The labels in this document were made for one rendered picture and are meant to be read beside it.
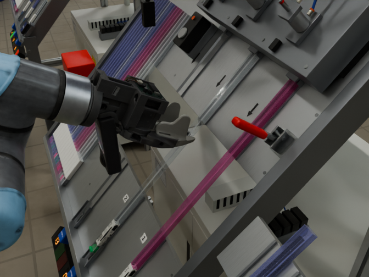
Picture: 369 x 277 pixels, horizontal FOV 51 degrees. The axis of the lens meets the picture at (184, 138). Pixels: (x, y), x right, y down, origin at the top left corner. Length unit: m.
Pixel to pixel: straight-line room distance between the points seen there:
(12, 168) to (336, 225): 0.81
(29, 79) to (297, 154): 0.37
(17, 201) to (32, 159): 1.87
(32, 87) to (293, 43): 0.36
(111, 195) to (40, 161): 1.51
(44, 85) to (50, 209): 1.50
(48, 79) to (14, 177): 0.14
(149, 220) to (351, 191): 0.66
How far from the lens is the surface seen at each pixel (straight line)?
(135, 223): 0.75
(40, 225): 1.97
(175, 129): 0.66
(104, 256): 0.80
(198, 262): 0.60
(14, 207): 0.49
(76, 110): 0.57
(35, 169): 2.28
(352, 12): 0.57
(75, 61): 1.50
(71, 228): 0.90
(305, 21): 0.57
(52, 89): 0.56
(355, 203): 1.17
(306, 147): 0.55
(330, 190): 1.18
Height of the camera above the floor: 1.38
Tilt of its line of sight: 36 degrees down
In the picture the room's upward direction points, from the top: straight up
